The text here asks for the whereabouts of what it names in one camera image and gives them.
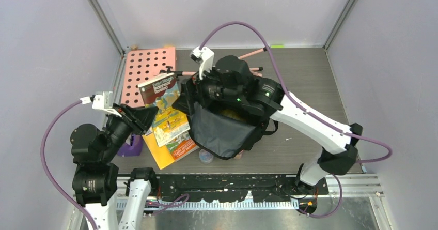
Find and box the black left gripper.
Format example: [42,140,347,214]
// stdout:
[100,101,158,159]

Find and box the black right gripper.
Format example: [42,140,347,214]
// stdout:
[171,62,243,117]

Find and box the Brideshead Revisited illustrated paperback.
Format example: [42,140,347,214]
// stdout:
[138,72,190,147]

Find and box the orange 78-Storey Treehouse book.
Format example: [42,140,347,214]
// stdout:
[166,131,198,161]

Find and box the black backpack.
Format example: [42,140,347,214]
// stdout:
[187,77,284,160]

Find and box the yellow illustrated book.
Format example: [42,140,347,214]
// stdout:
[142,133,175,170]

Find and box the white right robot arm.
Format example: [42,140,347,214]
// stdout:
[173,55,362,194]

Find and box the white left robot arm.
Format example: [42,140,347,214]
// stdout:
[70,104,159,229]

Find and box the pink stand with black feet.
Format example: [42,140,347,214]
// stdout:
[158,47,268,82]

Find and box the purple card holder box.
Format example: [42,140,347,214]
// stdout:
[117,134,143,157]

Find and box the pink perforated board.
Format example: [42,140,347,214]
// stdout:
[120,47,176,108]

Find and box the clear jar of beads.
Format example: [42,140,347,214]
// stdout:
[198,149,214,164]

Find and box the pink lid jar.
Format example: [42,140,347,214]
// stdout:
[234,150,244,160]

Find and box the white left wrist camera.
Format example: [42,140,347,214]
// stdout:
[80,91,122,117]

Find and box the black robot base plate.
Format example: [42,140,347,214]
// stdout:
[150,174,329,203]

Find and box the aluminium frame rail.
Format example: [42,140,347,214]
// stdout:
[72,175,386,212]

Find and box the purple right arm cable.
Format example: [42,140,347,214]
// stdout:
[199,21,393,220]

